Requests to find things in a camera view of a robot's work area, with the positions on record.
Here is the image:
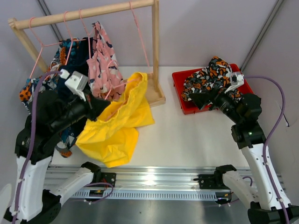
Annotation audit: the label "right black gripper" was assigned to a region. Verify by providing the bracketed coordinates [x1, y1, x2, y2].
[188, 83, 243, 124]

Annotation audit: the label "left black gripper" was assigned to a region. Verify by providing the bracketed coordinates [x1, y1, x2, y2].
[50, 88, 111, 133]

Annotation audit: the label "orange black camouflage shorts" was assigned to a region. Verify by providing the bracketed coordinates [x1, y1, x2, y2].
[181, 56, 233, 102]

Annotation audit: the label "yellow shorts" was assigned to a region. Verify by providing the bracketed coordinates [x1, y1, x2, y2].
[76, 72, 155, 168]

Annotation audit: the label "pink hanger of yellow shorts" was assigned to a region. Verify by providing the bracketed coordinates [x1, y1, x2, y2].
[104, 60, 141, 100]

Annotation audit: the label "pink hanger of camouflage shorts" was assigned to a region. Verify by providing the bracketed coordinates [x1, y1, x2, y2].
[129, 1, 150, 68]

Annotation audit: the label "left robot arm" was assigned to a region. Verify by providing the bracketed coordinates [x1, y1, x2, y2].
[4, 90, 110, 224]

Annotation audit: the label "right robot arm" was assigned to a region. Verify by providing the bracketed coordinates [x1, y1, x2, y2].
[190, 90, 299, 224]

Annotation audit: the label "pink patterned shorts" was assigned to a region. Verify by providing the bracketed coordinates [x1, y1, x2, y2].
[87, 21, 125, 101]

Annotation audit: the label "navy blue shorts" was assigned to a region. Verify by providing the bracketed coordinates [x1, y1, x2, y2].
[56, 37, 94, 98]

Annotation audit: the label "blue orange patterned shorts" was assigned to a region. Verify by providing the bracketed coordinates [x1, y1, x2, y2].
[19, 39, 78, 158]

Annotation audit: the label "pink hanger far left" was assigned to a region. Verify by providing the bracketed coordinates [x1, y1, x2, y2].
[28, 16, 62, 79]

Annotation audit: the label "wooden clothes rack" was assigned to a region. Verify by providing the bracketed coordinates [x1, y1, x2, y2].
[8, 0, 166, 107]

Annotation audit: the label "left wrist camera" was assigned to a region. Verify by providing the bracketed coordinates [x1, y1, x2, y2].
[60, 69, 88, 101]

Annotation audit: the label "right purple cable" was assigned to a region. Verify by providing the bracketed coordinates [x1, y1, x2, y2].
[217, 75, 292, 224]

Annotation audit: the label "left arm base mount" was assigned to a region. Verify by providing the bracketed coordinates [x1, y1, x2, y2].
[85, 172, 116, 188]

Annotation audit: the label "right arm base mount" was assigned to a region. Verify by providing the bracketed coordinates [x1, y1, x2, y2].
[193, 164, 237, 190]

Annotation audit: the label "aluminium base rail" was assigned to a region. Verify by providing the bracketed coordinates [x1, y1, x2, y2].
[44, 166, 233, 201]

